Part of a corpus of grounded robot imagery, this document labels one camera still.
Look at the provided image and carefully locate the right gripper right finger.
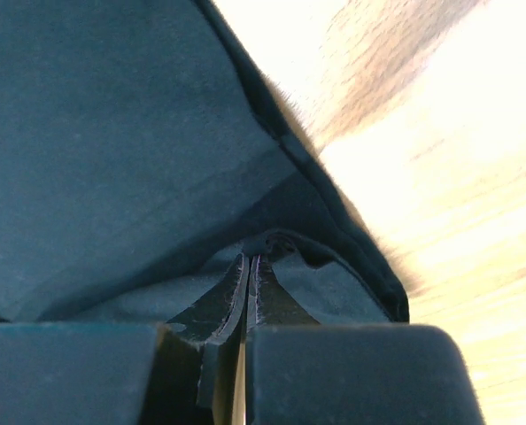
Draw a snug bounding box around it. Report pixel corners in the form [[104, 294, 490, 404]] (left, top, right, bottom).
[[246, 255, 319, 330]]

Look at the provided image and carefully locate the black t shirt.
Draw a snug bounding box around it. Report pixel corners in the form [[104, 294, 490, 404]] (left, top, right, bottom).
[[0, 1, 409, 322]]

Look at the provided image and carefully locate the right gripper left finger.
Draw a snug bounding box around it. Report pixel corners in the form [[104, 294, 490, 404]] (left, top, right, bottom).
[[167, 253, 250, 407]]

